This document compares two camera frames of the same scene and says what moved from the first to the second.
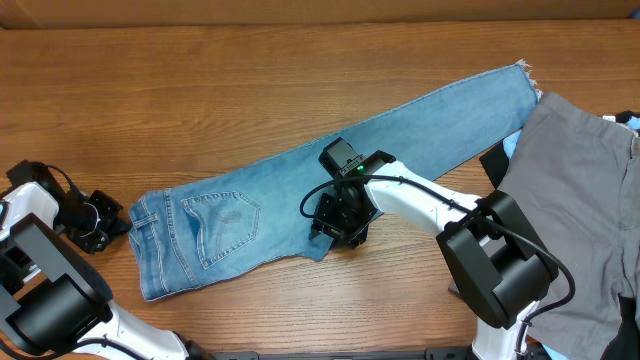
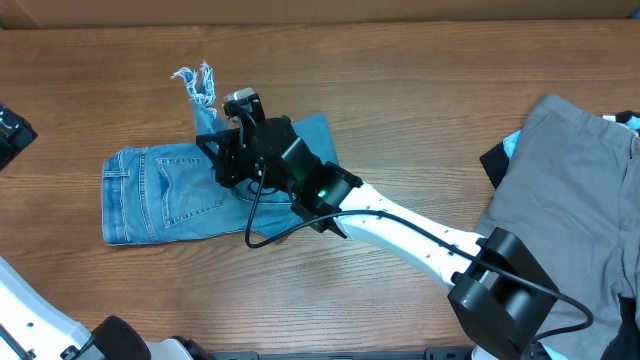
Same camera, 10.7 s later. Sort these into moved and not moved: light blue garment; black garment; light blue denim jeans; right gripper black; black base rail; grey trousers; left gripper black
Moved: left gripper black; light blue denim jeans; right gripper black
Not moved: black base rail; black garment; grey trousers; light blue garment
